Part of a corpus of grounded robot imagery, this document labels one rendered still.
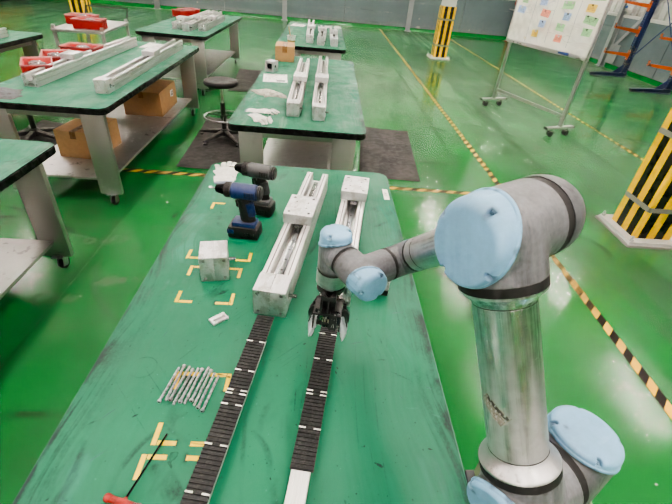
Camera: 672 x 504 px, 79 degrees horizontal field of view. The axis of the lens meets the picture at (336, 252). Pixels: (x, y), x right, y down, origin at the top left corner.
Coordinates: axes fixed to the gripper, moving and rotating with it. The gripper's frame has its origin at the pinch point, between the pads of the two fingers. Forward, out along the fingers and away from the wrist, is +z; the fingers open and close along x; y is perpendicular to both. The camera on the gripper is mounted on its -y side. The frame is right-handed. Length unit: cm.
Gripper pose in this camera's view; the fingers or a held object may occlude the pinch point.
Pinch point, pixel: (327, 333)
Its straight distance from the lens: 116.5
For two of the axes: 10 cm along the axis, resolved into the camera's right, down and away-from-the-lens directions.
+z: -0.8, 8.2, 5.7
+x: 9.9, 1.4, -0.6
